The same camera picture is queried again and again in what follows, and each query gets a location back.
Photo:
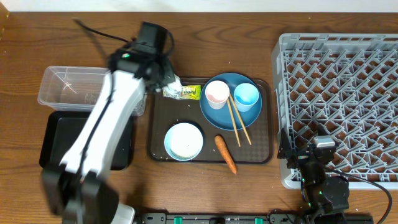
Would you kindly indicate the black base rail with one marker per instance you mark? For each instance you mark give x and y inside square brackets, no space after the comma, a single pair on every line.
[270,218]

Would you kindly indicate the grey dishwasher rack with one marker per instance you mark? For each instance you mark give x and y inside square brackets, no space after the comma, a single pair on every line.
[346,84]

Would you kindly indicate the black plastic tray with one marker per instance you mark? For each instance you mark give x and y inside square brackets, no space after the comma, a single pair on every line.
[63,128]

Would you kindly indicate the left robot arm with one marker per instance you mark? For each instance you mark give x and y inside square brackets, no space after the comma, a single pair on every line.
[76,187]

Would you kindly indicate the left wooden chopstick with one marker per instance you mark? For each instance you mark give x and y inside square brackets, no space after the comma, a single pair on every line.
[233,122]

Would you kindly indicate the right wooden chopstick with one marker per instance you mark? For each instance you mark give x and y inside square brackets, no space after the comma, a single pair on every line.
[240,119]

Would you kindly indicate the brown serving tray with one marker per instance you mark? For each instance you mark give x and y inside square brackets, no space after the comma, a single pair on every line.
[166,112]

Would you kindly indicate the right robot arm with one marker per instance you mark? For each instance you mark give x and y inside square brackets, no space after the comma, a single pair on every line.
[326,197]

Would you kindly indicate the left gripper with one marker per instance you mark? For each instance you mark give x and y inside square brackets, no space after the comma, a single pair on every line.
[167,64]

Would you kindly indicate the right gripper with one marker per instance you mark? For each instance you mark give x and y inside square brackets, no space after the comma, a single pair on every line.
[285,149]

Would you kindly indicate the pink cup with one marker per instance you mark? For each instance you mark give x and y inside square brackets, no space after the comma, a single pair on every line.
[217,93]

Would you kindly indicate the wooden chopstick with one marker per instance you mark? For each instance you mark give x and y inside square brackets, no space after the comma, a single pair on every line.
[233,122]
[240,119]

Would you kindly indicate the clear plastic bin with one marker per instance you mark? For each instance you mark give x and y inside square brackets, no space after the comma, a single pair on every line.
[65,88]

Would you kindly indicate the orange carrot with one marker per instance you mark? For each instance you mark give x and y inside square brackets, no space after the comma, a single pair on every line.
[222,147]

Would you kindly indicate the light blue cup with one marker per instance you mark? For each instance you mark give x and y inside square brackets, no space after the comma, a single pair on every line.
[246,96]

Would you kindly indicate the light blue bowl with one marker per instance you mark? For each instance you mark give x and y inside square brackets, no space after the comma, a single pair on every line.
[183,141]

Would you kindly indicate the foil and green wrapper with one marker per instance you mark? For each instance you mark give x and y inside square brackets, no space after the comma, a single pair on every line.
[177,91]

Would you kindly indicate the dark blue plate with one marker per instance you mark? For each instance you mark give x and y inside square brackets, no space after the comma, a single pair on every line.
[221,118]

